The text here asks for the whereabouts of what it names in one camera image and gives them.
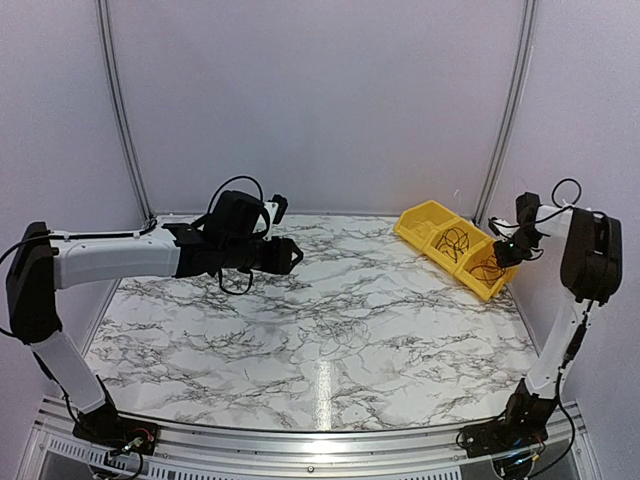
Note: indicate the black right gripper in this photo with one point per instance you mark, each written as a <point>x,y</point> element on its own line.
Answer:
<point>504,260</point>

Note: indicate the left aluminium corner post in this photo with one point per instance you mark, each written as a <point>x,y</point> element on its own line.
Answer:
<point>117,99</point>

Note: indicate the yellow three-compartment bin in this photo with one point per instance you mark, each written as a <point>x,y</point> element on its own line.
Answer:
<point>456,245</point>

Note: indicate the aluminium front rail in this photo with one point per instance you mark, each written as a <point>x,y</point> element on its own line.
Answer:
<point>193,451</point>

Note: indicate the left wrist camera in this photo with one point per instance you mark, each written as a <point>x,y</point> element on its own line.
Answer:
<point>275,208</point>

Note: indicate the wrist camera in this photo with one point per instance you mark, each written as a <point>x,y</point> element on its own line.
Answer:
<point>275,208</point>
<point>500,228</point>

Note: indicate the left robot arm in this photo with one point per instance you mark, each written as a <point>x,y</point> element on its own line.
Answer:
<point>46,261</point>

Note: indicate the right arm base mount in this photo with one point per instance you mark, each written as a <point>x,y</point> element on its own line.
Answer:
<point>500,442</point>

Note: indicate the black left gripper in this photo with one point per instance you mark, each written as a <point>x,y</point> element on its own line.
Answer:
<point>276,261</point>

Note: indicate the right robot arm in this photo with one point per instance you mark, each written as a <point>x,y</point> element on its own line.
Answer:
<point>590,272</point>

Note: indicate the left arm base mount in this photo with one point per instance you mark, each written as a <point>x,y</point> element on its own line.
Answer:
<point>122,436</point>

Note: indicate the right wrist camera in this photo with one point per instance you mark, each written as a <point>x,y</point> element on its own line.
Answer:
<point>500,228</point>

